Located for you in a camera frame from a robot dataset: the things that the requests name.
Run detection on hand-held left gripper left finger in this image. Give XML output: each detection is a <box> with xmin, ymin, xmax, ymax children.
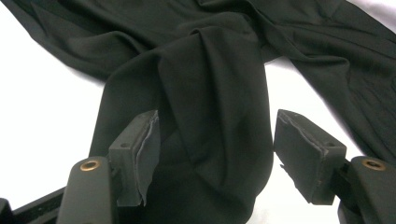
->
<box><xmin>107</xmin><ymin>109</ymin><xmax>162</xmax><ymax>208</ymax></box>

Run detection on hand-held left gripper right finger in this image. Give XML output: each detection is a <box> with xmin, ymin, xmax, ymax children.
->
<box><xmin>273</xmin><ymin>108</ymin><xmax>347</xmax><ymax>206</ymax></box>

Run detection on black shorts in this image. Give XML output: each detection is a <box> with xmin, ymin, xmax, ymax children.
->
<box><xmin>0</xmin><ymin>0</ymin><xmax>396</xmax><ymax>224</ymax></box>

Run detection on white table cover sheet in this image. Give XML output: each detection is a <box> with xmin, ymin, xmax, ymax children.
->
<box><xmin>0</xmin><ymin>0</ymin><xmax>396</xmax><ymax>224</ymax></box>

